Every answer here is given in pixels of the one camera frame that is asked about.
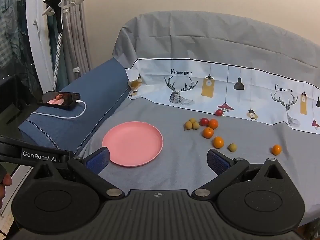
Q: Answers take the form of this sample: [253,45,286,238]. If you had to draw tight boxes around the white charging cable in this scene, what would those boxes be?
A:
[29,100,87,119]

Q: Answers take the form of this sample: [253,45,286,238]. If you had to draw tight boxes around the checked cloth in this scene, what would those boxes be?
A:
[0,0,22,68]

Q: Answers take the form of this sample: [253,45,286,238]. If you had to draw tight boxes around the black smartphone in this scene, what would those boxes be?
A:
[37,91,81,110]

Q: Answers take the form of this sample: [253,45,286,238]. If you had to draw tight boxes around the pink plate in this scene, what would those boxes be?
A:
[102,121,164,167]

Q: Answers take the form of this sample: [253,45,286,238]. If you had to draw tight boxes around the grey printed sofa sheet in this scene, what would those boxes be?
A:
[75,10,320,228]

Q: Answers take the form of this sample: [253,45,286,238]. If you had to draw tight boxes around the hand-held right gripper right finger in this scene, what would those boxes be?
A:
[191,149,285,200]

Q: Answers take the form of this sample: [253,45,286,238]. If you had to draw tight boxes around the patterned steamer hose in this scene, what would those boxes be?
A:
[51,31,63,92]

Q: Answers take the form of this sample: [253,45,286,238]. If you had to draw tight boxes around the blue sofa armrest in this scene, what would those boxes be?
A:
[18,57,130,155]

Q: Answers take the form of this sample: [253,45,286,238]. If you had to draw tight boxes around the black garment steamer head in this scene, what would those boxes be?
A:
[43,0,63,33]

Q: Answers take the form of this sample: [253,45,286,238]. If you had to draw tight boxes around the grey curtain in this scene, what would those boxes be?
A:
[59,0,93,85]

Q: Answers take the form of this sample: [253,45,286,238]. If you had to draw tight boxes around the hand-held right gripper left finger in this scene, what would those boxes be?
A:
[31,147,125,200]

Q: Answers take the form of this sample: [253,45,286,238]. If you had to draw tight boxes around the white door frame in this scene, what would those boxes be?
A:
[25,0,59,93]

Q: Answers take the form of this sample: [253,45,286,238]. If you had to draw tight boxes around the person's left hand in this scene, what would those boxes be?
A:
[0,172,12,208]

